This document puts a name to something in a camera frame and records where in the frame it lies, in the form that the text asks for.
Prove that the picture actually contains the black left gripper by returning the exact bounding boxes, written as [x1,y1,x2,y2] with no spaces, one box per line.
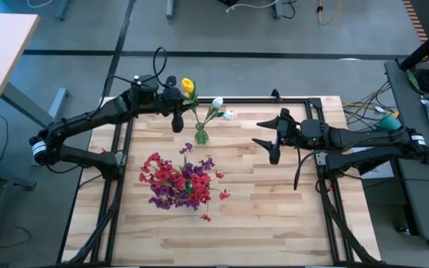
[161,76,196,115]

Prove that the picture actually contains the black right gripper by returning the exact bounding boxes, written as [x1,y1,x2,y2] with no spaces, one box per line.
[251,108,303,152]

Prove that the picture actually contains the white artificial tulip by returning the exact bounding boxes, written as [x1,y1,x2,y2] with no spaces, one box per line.
[201,110,235,127]
[199,96,225,127]

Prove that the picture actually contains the purple artificial flower bunch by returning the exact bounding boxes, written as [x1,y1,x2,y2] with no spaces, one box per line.
[179,142,217,179]
[147,184,200,212]

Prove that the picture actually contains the green glass vase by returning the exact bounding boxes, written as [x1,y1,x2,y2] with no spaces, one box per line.
[194,121,211,145]

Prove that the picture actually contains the white paper sheet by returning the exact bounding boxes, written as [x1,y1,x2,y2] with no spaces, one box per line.
[363,163,394,180]

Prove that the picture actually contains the teal cup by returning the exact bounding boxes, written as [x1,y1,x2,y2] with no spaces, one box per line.
[378,113,402,131]

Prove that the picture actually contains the grey side table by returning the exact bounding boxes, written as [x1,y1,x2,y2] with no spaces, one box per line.
[384,59,429,153]

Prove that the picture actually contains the green leaf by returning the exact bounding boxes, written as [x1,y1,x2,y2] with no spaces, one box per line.
[406,68,422,92]

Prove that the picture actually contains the grey metal desk leg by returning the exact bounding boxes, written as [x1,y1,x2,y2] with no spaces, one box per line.
[0,82,70,168]

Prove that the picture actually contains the dark desk foot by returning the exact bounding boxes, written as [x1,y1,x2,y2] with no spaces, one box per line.
[0,148,39,191]

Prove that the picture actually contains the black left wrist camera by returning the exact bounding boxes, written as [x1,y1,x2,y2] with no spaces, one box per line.
[171,112,185,134]

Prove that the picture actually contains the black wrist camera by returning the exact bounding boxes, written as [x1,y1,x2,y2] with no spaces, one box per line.
[171,112,185,134]
[268,144,282,166]

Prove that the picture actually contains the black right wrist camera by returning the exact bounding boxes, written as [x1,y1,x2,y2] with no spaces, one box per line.
[268,144,282,166]

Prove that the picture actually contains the black metal table frame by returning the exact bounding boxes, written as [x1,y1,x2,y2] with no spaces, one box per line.
[56,89,381,267]

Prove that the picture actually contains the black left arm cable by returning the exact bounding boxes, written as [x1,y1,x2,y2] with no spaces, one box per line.
[102,46,169,109]

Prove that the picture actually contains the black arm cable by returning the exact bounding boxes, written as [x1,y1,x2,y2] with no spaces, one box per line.
[293,148,316,191]
[102,46,169,109]

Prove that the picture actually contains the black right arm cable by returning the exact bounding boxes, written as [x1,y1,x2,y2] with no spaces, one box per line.
[293,148,316,191]

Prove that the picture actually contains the yellow cable bundle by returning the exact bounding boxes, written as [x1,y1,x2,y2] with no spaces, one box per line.
[343,80,400,126]

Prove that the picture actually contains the white floor cable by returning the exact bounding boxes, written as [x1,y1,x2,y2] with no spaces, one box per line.
[26,0,55,9]
[224,0,281,14]

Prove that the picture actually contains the yellow floor cable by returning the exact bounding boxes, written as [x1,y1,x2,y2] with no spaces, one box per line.
[317,0,344,27]

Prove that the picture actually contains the coiled black cable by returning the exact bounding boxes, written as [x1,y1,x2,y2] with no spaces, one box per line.
[411,68,429,94]

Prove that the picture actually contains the black diagonal post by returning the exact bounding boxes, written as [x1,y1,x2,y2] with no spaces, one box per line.
[398,18,429,71]

